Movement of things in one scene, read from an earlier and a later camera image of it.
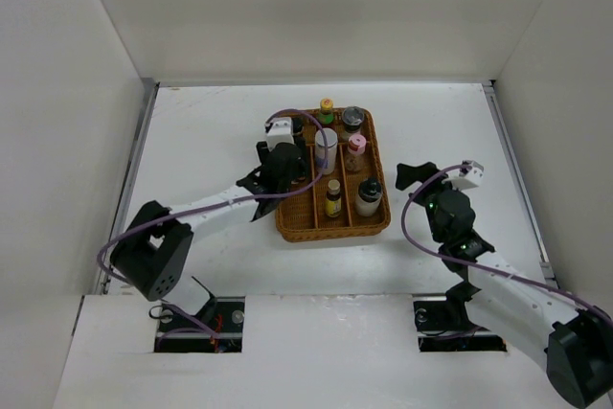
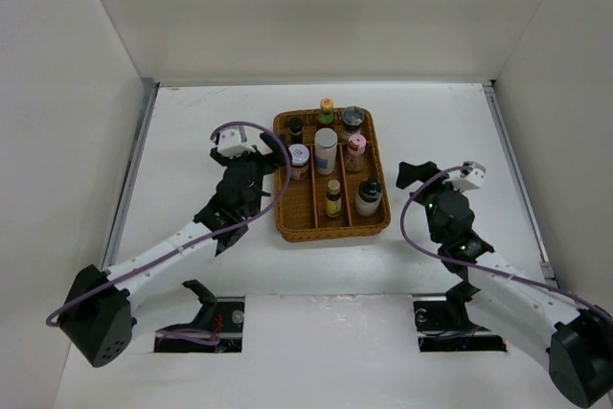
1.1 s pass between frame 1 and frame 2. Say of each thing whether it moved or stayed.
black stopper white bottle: stayed
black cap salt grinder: stayed
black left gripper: moved
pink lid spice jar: stayed
